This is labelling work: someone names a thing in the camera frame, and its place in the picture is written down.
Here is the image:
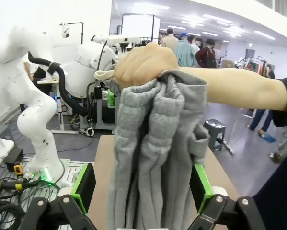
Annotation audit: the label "black left arm cable sleeve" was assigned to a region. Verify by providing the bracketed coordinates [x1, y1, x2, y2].
[28, 54, 90, 117]

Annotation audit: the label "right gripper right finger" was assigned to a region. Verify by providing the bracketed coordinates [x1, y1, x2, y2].
[186, 163, 266, 230]

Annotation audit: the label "white lit panel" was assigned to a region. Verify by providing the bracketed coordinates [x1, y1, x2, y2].
[121, 13, 161, 45]

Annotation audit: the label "black floor cable bundle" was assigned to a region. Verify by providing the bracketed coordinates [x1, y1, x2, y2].
[0, 182, 60, 230]

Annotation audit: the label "person's right hand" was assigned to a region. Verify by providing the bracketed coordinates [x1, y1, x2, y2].
[114, 42, 180, 88]

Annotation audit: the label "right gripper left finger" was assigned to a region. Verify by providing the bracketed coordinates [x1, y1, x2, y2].
[25, 163, 97, 230]

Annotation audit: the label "operator in dark clothes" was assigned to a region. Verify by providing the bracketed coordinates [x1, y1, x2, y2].
[24, 61, 53, 96]

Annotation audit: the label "seated person dark clothes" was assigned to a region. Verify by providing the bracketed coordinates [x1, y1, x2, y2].
[265, 64, 276, 80]

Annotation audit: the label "white camera on black frame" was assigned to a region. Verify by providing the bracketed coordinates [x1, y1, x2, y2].
[59, 22, 84, 46]

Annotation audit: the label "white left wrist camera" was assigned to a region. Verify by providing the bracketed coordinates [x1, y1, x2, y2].
[106, 35, 137, 46]

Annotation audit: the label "grey plastic stool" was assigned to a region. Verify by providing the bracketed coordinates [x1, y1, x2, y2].
[204, 119, 227, 151]

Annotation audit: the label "mannequin teal shirt blue cap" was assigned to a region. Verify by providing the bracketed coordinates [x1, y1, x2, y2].
[175, 32, 199, 68]

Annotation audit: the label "grey training pants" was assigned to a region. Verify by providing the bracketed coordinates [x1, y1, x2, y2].
[95, 69, 211, 230]

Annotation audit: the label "clothes rack with garments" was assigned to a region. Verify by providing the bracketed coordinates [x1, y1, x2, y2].
[236, 56, 268, 77]

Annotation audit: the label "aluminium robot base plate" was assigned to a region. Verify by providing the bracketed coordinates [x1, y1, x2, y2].
[21, 157, 86, 195]

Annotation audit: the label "white office desk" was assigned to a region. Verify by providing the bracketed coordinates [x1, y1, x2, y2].
[36, 78, 79, 134]

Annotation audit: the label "mannequin dark red jacket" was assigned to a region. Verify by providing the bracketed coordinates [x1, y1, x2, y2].
[195, 38, 218, 69]

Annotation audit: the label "person in black T-shirt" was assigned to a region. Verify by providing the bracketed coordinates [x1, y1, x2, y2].
[252, 75, 287, 230]

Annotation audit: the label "dark blue jeans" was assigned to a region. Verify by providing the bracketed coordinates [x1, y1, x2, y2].
[248, 109, 275, 137]

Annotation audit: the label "person's right forearm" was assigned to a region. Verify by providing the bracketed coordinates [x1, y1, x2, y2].
[178, 66, 287, 111]

